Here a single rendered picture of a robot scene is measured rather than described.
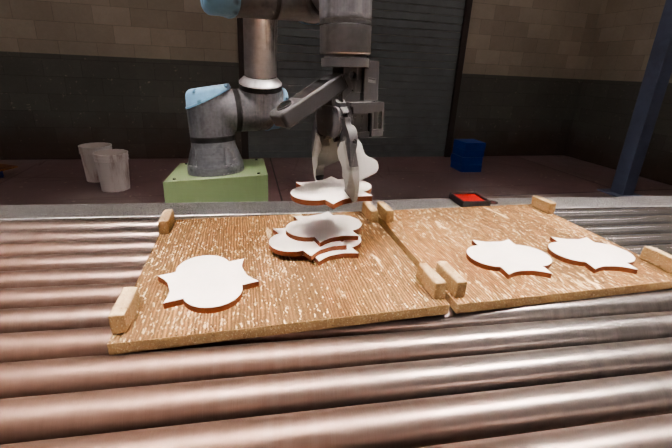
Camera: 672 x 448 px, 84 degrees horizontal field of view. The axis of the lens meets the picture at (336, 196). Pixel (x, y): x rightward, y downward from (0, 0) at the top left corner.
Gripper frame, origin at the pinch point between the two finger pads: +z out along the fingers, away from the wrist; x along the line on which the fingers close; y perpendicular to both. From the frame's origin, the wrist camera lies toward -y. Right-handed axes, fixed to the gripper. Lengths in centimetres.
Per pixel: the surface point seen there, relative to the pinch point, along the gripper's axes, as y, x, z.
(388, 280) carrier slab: 2.1, -12.7, 10.9
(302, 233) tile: -4.4, 2.0, 7.6
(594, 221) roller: 64, -12, 14
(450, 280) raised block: 7.7, -19.2, 9.3
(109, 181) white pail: -32, 358, 82
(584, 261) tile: 33.8, -24.3, 11.1
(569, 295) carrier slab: 23.7, -27.4, 12.4
